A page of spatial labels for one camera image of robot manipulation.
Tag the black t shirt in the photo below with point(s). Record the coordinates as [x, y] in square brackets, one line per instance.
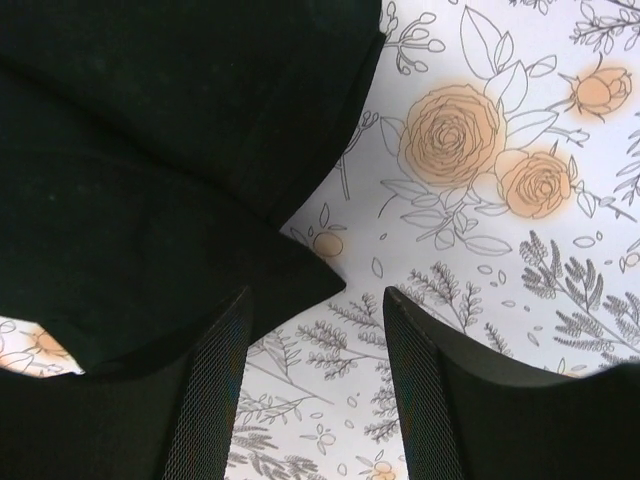
[151, 151]

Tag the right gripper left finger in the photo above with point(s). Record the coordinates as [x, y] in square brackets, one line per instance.
[165, 412]

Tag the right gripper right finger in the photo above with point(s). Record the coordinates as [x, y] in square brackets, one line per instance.
[468, 412]

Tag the floral table cloth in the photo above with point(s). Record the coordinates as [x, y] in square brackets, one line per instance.
[492, 178]

